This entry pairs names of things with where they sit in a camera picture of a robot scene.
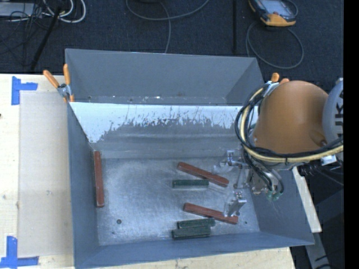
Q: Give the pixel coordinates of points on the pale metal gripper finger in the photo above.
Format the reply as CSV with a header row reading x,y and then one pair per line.
x,y
230,157
235,204

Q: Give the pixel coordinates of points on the red-brown flat block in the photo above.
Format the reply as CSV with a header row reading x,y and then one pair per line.
x,y
98,178
207,212
202,174

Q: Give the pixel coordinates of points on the dark green flat block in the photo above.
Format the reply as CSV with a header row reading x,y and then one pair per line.
x,y
196,223
190,183
190,232

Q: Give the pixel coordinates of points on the grey metal bin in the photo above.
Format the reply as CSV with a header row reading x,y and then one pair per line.
x,y
146,200

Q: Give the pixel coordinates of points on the black cylinder on white bracket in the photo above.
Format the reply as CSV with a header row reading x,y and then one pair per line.
x,y
308,169

